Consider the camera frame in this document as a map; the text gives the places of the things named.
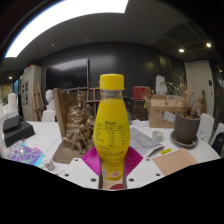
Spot black bag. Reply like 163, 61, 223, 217
210, 131, 224, 158

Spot dark grey flat box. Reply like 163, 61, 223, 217
2, 114, 21, 134

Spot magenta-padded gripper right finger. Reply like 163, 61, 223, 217
121, 146, 165, 190

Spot white plaster busts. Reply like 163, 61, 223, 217
44, 88, 56, 112

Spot red box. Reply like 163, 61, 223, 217
131, 85, 152, 100

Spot small glass jar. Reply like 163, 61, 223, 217
151, 130, 164, 143

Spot small yellow tag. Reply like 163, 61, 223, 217
159, 148, 173, 156

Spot newspaper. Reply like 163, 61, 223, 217
129, 119, 165, 158

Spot small white jar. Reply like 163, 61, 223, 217
41, 156, 56, 172

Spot white cabinet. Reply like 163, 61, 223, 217
20, 64, 43, 122

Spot wooden wall figure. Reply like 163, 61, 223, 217
199, 89, 208, 115

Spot wooden easel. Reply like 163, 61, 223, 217
86, 87, 102, 116
32, 83, 46, 122

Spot long ceiling light panel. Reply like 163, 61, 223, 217
4, 0, 130, 59

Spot black wall screen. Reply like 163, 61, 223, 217
45, 58, 90, 92

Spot gold sculpture on wooden base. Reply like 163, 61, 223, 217
51, 87, 98, 164

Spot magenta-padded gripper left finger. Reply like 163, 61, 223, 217
57, 146, 103, 190

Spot dried plant in grey pot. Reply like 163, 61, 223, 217
166, 73, 202, 149

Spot cardboard box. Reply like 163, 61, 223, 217
148, 94, 184, 129

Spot recessed ceiling spotlights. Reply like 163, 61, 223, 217
7, 41, 213, 81

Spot black flat box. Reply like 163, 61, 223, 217
3, 120, 36, 148

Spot yellow drink bottle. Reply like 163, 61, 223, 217
93, 73, 131, 183

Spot white plaster sculpture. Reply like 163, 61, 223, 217
154, 74, 168, 96

